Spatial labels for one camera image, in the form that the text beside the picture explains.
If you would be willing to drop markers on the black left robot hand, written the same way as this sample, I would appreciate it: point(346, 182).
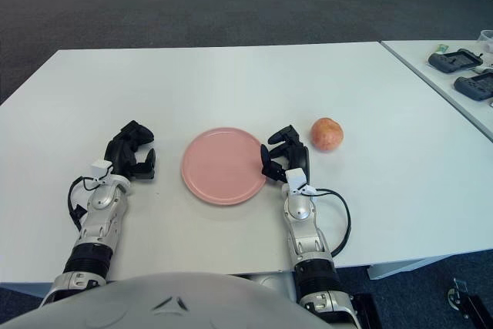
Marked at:
point(123, 152)

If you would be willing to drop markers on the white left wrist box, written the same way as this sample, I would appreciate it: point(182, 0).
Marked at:
point(101, 169)

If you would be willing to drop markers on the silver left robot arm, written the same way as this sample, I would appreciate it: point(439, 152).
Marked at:
point(100, 205)

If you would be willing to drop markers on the grey robot torso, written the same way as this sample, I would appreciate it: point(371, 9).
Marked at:
point(173, 306)

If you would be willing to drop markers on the white table frame beam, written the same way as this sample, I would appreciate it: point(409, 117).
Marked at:
point(389, 269)

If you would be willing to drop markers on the pink round plate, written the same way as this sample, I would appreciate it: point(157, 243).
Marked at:
point(219, 167)

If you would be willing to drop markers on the grey handheld controller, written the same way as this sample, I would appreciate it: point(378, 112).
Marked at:
point(475, 86)
point(454, 62)

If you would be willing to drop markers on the black wheeled stand base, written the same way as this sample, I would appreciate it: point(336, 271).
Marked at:
point(457, 298)

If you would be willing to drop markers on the green packet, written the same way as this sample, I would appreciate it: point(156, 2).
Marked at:
point(443, 48)

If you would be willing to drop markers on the red yellow apple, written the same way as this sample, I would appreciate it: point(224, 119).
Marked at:
point(327, 134)

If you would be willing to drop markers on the clear plastic cup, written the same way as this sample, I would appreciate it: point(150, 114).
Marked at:
point(487, 41)

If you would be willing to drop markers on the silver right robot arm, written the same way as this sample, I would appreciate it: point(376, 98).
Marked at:
point(302, 211)

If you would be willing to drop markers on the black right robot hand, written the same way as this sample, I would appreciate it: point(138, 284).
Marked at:
point(298, 153)

